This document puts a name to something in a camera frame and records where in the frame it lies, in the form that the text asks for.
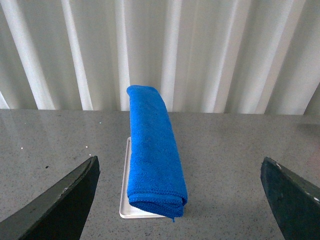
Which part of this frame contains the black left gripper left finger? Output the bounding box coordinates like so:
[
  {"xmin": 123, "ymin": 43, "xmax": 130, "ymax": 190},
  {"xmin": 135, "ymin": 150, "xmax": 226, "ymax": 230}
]
[{"xmin": 0, "ymin": 156, "xmax": 100, "ymax": 240}]

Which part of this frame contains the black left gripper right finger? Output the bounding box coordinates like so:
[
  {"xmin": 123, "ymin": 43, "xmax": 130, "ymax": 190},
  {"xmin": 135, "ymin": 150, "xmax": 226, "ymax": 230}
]
[{"xmin": 260, "ymin": 157, "xmax": 320, "ymax": 240}]

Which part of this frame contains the blue microfiber towel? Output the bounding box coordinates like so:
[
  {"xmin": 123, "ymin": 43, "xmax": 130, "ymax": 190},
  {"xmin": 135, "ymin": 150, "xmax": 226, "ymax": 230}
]
[{"xmin": 126, "ymin": 85, "xmax": 188, "ymax": 220}]

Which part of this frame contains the white pleated curtain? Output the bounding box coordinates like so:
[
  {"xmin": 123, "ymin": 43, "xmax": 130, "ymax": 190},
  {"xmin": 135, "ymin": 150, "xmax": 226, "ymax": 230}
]
[{"xmin": 0, "ymin": 0, "xmax": 320, "ymax": 115}]

